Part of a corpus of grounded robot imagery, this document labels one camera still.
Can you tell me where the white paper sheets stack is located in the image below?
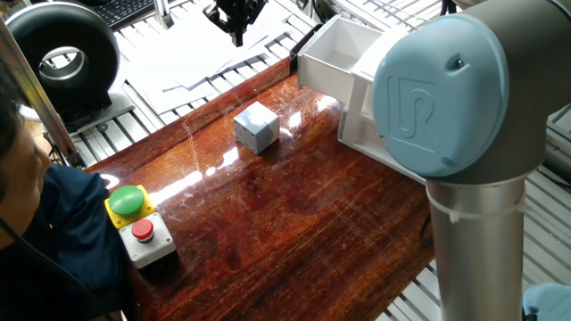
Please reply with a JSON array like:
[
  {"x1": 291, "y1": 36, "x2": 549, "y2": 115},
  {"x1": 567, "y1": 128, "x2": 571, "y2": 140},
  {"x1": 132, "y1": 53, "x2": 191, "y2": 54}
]
[{"x1": 118, "y1": 0, "x2": 304, "y2": 115}]

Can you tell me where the person head with dark hair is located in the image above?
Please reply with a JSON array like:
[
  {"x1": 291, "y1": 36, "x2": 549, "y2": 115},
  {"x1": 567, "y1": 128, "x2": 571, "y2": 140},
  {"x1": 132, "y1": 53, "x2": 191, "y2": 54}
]
[{"x1": 0, "y1": 57, "x2": 53, "y2": 251}]

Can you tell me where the black ring-shaped device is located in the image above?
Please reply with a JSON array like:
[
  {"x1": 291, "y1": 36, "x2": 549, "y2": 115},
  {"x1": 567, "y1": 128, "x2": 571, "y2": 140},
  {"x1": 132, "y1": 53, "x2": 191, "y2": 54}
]
[{"x1": 4, "y1": 2, "x2": 122, "y2": 131}]

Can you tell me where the grey box with red button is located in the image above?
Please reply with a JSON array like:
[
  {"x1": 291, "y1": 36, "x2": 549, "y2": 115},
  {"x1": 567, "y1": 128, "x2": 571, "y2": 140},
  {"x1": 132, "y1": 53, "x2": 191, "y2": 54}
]
[{"x1": 119, "y1": 211, "x2": 178, "y2": 270}]

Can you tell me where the white drawer with black handle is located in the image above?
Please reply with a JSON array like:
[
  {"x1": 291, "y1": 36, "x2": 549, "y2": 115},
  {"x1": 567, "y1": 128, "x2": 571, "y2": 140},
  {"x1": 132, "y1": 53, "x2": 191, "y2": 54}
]
[{"x1": 289, "y1": 14, "x2": 385, "y2": 107}]

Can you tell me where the aluminium frame post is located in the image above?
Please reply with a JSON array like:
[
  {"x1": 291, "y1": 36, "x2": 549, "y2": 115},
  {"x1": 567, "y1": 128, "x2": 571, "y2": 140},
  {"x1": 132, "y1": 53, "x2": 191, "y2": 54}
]
[{"x1": 0, "y1": 17, "x2": 87, "y2": 169}]

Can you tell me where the black keyboard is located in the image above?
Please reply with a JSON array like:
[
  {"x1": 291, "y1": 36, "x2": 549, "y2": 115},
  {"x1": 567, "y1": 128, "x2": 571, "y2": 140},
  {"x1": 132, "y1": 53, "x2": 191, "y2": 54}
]
[{"x1": 93, "y1": 0, "x2": 156, "y2": 29}]

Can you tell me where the aluminium slatted workbench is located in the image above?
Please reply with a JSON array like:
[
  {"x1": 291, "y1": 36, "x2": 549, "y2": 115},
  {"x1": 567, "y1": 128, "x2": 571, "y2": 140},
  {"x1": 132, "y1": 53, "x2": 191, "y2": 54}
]
[{"x1": 44, "y1": 0, "x2": 571, "y2": 321}]

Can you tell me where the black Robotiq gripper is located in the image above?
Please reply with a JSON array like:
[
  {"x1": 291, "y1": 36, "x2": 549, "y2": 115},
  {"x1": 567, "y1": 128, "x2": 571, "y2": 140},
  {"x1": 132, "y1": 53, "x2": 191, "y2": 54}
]
[{"x1": 203, "y1": 0, "x2": 269, "y2": 48}]

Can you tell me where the white plastic drawer cabinet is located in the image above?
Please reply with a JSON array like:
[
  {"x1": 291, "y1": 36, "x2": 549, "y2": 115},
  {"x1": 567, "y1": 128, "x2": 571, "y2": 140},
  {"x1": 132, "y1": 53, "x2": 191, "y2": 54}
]
[{"x1": 337, "y1": 26, "x2": 429, "y2": 185}]

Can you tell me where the yellow box with green button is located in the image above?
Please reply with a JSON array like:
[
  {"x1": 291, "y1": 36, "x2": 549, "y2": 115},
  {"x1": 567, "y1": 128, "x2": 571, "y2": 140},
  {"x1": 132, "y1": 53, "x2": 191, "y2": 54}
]
[{"x1": 104, "y1": 184, "x2": 156, "y2": 231}]

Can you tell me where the small grey box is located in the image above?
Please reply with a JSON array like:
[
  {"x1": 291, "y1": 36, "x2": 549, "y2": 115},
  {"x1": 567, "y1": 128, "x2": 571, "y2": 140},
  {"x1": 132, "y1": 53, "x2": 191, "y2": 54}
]
[{"x1": 233, "y1": 101, "x2": 282, "y2": 156}]

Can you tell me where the black floor cable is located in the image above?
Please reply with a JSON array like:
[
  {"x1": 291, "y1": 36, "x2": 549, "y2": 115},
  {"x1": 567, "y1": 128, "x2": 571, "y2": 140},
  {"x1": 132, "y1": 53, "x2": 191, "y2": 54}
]
[{"x1": 420, "y1": 213, "x2": 434, "y2": 249}]

